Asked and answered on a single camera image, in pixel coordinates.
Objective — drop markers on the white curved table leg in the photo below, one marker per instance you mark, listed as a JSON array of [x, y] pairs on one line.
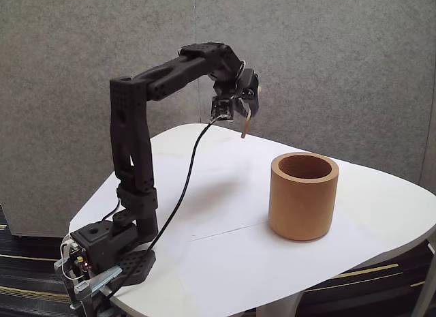
[[276, 305]]

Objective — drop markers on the thin wooden pen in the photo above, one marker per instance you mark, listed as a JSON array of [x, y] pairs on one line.
[[245, 127]]

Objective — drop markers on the brown cylindrical pen holder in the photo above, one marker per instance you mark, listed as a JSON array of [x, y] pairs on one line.
[[301, 208]]

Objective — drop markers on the bare camera circuit board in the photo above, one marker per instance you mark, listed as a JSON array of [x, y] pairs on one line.
[[222, 109]]

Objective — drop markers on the white straight table leg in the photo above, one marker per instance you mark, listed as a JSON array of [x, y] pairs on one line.
[[425, 283]]

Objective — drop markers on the grey metal table clamp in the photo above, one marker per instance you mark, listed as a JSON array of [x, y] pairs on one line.
[[102, 277]]

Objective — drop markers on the controller board with LEDs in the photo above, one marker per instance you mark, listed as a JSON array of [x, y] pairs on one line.
[[80, 260]]

